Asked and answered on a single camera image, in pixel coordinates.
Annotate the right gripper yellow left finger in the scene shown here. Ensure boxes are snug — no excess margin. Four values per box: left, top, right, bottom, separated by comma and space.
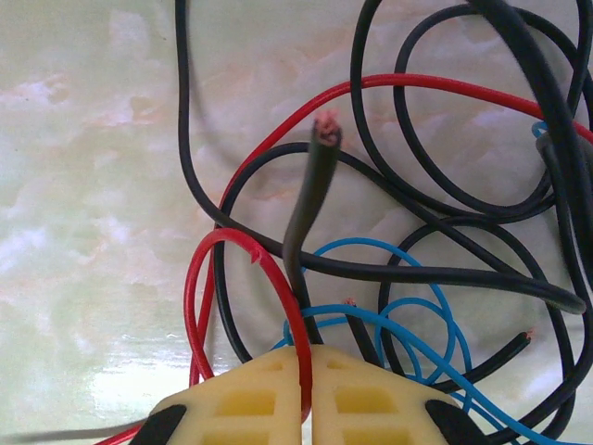
141, 346, 308, 445

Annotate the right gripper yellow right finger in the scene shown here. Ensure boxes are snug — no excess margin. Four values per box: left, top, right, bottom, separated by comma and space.
310, 343, 486, 445

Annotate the red cable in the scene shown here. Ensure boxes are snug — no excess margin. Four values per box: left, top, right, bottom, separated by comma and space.
188, 73, 593, 388
183, 228, 314, 424

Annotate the blue cable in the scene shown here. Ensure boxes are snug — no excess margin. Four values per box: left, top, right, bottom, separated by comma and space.
296, 236, 473, 409
271, 299, 557, 445

